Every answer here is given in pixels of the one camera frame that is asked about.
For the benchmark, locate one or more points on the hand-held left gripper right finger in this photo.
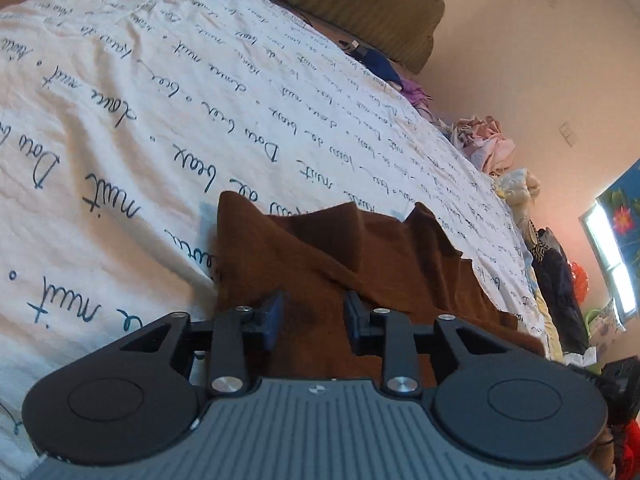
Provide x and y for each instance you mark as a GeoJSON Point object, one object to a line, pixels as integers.
{"type": "Point", "coordinates": [354, 322]}

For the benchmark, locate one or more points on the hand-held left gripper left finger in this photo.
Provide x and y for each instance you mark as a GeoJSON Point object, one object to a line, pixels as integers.
{"type": "Point", "coordinates": [274, 320]}

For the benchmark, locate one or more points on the brown garment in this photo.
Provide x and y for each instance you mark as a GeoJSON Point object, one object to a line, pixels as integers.
{"type": "Point", "coordinates": [320, 265]}

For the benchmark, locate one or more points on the dark clothes pile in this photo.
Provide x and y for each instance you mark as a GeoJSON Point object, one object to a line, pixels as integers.
{"type": "Point", "coordinates": [557, 280]}

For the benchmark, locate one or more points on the cream clothes pile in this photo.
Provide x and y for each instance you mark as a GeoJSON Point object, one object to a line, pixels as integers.
{"type": "Point", "coordinates": [520, 187]}

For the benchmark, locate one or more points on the pink clothes pile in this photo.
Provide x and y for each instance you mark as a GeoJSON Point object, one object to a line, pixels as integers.
{"type": "Point", "coordinates": [482, 142]}

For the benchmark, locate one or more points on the red cloth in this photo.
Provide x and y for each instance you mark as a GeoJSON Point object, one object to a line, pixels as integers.
{"type": "Point", "coordinates": [629, 452]}

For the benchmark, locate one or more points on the yellow cloth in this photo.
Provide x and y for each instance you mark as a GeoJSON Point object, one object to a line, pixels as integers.
{"type": "Point", "coordinates": [544, 320]}

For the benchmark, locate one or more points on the orange plastic bag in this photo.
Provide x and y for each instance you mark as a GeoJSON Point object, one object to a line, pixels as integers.
{"type": "Point", "coordinates": [579, 277]}

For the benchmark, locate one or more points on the window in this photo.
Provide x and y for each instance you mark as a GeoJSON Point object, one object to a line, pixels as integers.
{"type": "Point", "coordinates": [610, 255]}

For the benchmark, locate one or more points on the blue floral curtain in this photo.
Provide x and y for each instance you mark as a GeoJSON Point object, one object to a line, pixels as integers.
{"type": "Point", "coordinates": [622, 200]}

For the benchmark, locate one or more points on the white script-printed bedsheet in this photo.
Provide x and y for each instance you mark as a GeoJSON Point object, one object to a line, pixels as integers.
{"type": "Point", "coordinates": [150, 125]}

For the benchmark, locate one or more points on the purple cloth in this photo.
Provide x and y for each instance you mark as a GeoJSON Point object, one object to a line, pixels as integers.
{"type": "Point", "coordinates": [417, 94]}

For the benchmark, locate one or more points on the dark blue cloth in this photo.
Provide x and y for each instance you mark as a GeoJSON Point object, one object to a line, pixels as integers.
{"type": "Point", "coordinates": [382, 67]}

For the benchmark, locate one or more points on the small black white gadget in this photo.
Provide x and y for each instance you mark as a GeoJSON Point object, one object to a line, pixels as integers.
{"type": "Point", "coordinates": [352, 46]}

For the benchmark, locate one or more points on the olive green padded headboard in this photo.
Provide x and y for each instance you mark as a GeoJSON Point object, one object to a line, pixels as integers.
{"type": "Point", "coordinates": [360, 0]}

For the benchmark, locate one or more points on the white wall socket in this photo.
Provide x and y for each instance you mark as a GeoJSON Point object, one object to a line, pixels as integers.
{"type": "Point", "coordinates": [568, 133]}

